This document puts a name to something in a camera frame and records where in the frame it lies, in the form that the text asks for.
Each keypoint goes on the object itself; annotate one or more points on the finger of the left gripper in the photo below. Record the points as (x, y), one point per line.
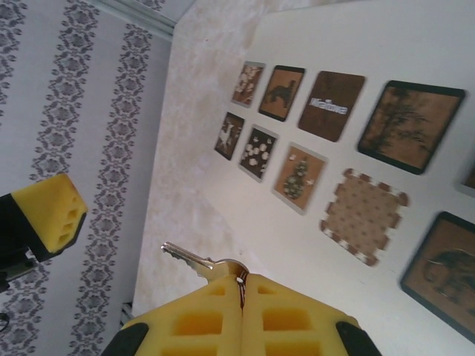
(44, 211)

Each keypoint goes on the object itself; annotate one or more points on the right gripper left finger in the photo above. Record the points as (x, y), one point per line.
(178, 326)

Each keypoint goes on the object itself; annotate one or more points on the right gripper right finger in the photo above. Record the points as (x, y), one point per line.
(304, 326)

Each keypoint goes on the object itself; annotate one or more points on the white box with picture tiles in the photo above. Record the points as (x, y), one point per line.
(371, 259)

